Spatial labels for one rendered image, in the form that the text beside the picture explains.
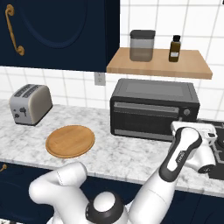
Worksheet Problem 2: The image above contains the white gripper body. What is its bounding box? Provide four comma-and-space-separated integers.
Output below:
170, 120, 218, 137

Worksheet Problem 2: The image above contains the black toaster oven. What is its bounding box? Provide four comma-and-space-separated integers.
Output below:
109, 78, 201, 144

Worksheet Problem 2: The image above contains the toaster oven glass door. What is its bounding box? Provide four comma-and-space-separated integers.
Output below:
111, 101, 180, 138

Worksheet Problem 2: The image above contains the silver two-slot toaster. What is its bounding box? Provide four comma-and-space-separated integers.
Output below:
8, 83, 54, 127

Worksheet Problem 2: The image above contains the navy cupboard door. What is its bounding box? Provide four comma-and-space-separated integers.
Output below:
0, 0, 108, 68

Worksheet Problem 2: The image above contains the black hob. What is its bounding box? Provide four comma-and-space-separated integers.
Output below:
197, 118, 224, 181

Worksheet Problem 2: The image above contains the brown bottle with black cap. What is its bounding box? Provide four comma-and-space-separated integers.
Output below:
168, 34, 182, 63

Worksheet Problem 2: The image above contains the grey jar with dark lid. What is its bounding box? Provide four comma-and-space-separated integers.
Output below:
129, 29, 157, 63

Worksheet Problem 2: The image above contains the round wooden board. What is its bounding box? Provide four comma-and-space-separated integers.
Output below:
45, 124, 96, 159

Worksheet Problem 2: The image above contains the navy base cabinet run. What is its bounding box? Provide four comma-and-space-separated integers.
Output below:
0, 161, 224, 224

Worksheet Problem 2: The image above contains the wooden wall shelf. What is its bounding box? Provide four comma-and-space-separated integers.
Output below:
106, 46, 214, 81

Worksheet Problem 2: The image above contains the grey wall socket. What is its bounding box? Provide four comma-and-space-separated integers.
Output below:
94, 72, 107, 87

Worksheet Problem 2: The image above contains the navy wall cupboard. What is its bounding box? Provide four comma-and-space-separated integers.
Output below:
0, 0, 122, 74

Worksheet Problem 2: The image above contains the brass cupboard handle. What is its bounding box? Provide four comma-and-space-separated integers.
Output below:
4, 3, 25, 57

